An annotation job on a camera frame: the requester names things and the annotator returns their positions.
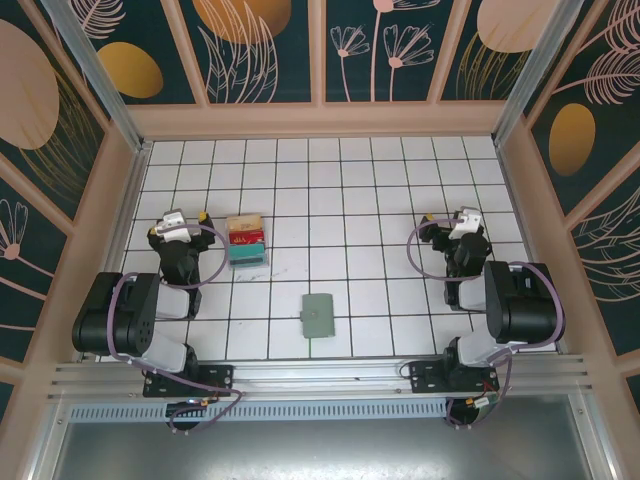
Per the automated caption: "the green card holder wallet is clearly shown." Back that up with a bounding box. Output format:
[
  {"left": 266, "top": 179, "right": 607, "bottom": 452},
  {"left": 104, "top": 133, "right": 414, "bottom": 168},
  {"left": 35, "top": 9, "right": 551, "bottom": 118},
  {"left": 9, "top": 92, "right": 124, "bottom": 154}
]
[{"left": 301, "top": 292, "right": 336, "bottom": 341}]

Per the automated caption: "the beige plastic card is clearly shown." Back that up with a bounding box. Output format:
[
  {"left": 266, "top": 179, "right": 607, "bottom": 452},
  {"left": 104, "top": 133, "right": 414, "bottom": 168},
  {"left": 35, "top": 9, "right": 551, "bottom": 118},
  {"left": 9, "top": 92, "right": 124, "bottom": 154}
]
[{"left": 227, "top": 214, "right": 262, "bottom": 232}]

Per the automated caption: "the red VIP card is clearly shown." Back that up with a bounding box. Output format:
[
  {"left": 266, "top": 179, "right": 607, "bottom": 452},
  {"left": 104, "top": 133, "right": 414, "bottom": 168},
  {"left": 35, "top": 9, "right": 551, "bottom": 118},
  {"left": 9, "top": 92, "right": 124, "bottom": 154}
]
[{"left": 228, "top": 229, "right": 265, "bottom": 246}]

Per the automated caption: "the stack of coloured cards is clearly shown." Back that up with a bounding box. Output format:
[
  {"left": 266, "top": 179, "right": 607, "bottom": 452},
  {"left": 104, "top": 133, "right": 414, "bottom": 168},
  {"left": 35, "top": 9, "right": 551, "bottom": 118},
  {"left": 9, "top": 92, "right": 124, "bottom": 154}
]
[{"left": 225, "top": 213, "right": 271, "bottom": 272}]

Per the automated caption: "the small green controller board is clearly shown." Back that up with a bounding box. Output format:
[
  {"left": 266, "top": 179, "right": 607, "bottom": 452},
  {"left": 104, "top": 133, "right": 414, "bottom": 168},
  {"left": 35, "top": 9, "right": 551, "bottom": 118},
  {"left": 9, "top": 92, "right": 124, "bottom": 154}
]
[{"left": 469, "top": 392, "right": 501, "bottom": 416}]

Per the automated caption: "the grey metal sheet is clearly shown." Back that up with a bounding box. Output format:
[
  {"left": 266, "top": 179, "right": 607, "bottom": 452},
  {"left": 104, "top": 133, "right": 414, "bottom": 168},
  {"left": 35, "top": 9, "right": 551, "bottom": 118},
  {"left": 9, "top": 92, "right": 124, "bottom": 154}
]
[{"left": 29, "top": 419, "right": 616, "bottom": 480}]

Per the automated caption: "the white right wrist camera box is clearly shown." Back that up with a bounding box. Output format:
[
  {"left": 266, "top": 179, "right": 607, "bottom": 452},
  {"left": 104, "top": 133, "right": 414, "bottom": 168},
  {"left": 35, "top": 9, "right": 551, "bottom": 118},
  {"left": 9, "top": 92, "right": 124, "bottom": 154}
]
[{"left": 447, "top": 205, "right": 482, "bottom": 241}]

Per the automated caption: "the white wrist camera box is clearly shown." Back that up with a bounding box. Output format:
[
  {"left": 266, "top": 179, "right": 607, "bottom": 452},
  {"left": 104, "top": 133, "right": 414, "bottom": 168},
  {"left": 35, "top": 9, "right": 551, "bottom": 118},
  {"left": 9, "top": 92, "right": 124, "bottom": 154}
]
[
  {"left": 153, "top": 211, "right": 202, "bottom": 244},
  {"left": 447, "top": 205, "right": 482, "bottom": 241}
]

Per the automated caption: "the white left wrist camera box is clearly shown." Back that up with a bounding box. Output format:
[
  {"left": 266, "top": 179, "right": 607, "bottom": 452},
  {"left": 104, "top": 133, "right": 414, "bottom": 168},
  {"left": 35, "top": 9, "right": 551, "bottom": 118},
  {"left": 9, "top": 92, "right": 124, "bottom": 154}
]
[{"left": 153, "top": 211, "right": 202, "bottom": 244}]

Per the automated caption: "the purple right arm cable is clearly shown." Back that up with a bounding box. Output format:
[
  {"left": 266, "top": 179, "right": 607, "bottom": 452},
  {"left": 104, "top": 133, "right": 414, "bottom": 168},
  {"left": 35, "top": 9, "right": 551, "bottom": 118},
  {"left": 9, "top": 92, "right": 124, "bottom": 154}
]
[{"left": 407, "top": 217, "right": 566, "bottom": 431}]

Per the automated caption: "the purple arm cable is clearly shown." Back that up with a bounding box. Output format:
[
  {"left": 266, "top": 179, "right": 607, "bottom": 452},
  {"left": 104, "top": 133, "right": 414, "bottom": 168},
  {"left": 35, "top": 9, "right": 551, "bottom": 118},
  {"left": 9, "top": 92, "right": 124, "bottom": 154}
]
[
  {"left": 407, "top": 217, "right": 566, "bottom": 431},
  {"left": 107, "top": 222, "right": 244, "bottom": 435}
]

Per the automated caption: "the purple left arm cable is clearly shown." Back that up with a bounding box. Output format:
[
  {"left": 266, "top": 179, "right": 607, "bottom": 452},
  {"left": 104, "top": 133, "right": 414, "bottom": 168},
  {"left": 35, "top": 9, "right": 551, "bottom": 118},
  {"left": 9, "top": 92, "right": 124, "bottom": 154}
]
[{"left": 107, "top": 222, "right": 244, "bottom": 435}]

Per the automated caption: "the aluminium frame post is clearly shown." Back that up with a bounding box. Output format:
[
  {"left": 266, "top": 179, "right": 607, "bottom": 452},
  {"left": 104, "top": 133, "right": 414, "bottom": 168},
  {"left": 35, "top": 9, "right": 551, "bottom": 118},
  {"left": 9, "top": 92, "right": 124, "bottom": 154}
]
[
  {"left": 491, "top": 0, "right": 586, "bottom": 146},
  {"left": 39, "top": 0, "right": 154, "bottom": 154}
]

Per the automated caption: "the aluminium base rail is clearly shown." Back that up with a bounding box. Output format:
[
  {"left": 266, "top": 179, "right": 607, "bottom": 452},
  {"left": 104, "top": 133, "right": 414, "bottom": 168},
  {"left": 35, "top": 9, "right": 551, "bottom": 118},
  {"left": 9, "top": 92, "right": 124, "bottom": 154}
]
[{"left": 47, "top": 353, "right": 594, "bottom": 404}]

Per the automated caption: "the grey slotted cable duct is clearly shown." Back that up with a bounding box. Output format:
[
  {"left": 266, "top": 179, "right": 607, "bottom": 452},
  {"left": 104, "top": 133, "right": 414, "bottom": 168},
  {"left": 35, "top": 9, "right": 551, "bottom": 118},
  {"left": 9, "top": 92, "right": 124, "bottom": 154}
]
[{"left": 67, "top": 402, "right": 449, "bottom": 422}]

